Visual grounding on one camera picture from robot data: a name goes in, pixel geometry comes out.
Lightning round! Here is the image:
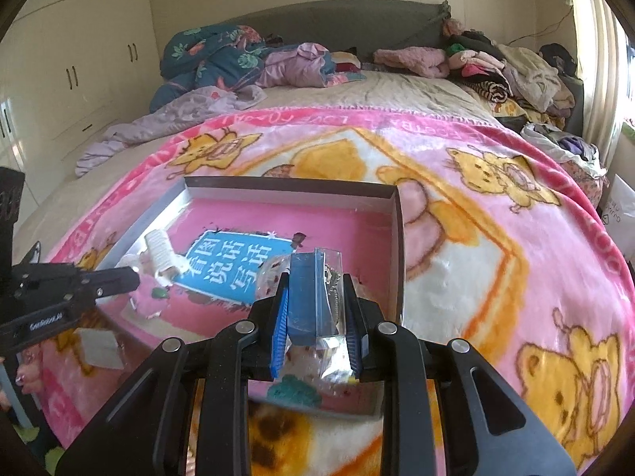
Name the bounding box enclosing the white pearl hair claw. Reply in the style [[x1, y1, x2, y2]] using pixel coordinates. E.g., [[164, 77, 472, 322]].
[[116, 230, 192, 281]]

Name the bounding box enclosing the dark floral quilt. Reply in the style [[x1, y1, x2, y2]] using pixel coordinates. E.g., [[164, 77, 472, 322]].
[[149, 25, 271, 112]]

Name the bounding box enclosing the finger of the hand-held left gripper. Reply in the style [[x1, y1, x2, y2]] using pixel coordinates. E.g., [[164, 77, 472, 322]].
[[50, 278, 141, 315], [12, 264, 141, 289]]

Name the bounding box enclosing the clear jewelry packet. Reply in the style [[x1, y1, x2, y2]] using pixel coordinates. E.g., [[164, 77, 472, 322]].
[[270, 247, 359, 390]]

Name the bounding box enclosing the cream wardrobe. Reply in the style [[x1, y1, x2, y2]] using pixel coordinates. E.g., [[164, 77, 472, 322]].
[[0, 0, 152, 219]]

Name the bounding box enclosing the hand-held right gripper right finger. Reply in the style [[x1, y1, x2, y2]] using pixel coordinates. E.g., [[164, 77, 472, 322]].
[[342, 274, 579, 476]]

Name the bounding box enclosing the lilac crumpled sheet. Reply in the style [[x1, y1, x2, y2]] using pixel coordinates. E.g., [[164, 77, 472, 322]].
[[74, 84, 269, 177]]

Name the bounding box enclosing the lilac pink garment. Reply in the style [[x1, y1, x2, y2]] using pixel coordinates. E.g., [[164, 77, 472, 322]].
[[258, 42, 368, 89]]

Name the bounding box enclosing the white bag of clothes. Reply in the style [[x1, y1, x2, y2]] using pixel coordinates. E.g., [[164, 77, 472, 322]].
[[520, 123, 608, 199]]

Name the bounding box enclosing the pink printed blanket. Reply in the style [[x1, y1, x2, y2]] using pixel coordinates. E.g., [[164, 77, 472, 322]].
[[37, 106, 635, 476]]

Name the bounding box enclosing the cream curtain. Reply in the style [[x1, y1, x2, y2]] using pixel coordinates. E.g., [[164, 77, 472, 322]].
[[563, 0, 628, 154]]

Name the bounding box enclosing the grey cardboard box pink inside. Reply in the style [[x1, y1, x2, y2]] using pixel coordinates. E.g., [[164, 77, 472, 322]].
[[102, 175, 408, 420]]

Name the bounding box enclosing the white paper bag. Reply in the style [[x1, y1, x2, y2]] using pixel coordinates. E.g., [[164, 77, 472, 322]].
[[598, 173, 635, 239]]

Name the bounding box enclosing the pink fuzzy garment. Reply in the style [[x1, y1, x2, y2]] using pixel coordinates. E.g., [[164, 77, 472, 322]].
[[373, 46, 450, 79]]

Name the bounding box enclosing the pink pompom hair clip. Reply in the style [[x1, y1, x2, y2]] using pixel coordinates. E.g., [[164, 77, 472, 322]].
[[130, 270, 172, 321]]

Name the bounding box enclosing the beige bed sheet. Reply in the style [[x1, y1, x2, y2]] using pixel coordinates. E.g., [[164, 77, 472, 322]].
[[10, 69, 502, 239]]

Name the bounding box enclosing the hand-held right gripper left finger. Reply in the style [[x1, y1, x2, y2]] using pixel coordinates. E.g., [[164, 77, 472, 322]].
[[42, 270, 293, 476]]

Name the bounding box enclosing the clear packet with white card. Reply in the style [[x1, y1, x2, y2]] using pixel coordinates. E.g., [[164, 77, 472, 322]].
[[79, 327, 125, 370]]

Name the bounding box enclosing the polka dot bow hair clip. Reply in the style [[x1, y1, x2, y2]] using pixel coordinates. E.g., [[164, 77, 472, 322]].
[[254, 254, 289, 303]]

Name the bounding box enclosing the grey bed headboard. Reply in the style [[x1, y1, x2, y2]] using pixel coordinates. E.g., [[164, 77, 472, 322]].
[[198, 0, 452, 63]]

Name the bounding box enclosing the pile of mixed clothes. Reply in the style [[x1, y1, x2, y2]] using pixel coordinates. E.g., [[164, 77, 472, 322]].
[[441, 17, 579, 125]]

